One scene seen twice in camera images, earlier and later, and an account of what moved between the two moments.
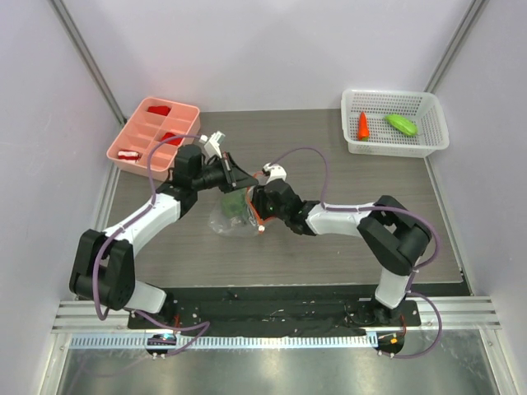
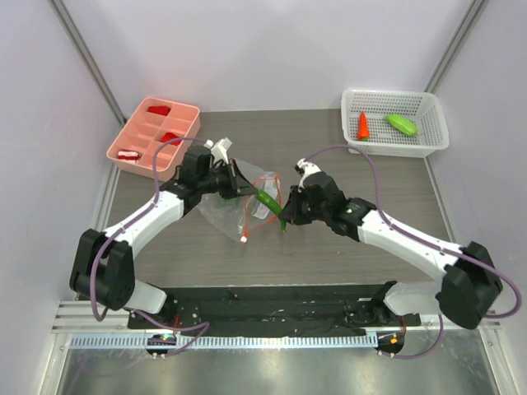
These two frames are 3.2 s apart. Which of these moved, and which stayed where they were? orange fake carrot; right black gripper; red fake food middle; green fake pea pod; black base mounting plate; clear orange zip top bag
Moved: right black gripper; clear orange zip top bag
Stayed: black base mounting plate; red fake food middle; orange fake carrot; green fake pea pod
